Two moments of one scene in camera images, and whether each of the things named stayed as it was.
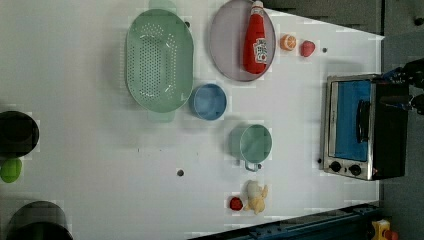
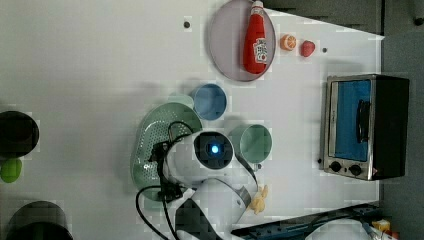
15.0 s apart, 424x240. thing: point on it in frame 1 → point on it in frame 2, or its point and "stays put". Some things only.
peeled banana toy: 256,196 stays put
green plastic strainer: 160,61 → 167,121
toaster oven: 364,137 stays put
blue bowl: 208,101 stays put
